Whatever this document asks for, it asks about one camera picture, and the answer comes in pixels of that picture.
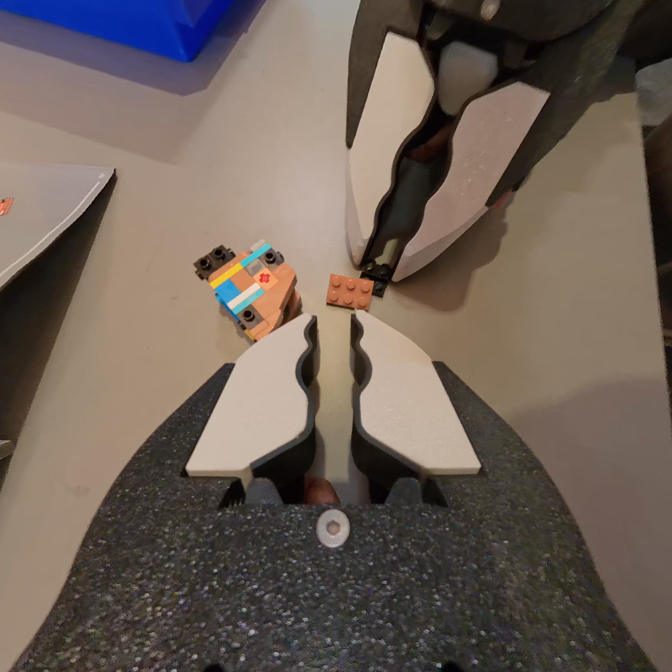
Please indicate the black square toy brick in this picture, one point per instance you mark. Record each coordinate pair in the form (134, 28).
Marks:
(378, 275)

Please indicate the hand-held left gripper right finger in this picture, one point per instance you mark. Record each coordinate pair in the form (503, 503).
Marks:
(414, 414)

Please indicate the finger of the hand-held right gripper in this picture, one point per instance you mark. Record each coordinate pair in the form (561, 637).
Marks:
(383, 131)
(483, 152)

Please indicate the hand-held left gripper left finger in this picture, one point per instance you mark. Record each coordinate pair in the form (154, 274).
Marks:
(252, 414)

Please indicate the multicolour toy brick model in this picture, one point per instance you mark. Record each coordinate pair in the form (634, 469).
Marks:
(252, 288)

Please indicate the grey instruction booklet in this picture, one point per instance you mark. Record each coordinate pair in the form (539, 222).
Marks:
(42, 210)

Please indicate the brown toy brick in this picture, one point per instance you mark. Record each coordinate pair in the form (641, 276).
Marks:
(349, 291)

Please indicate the blue plastic bin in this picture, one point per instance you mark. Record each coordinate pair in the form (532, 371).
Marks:
(131, 21)

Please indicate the person's right hand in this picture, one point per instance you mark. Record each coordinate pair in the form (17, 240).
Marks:
(501, 200)

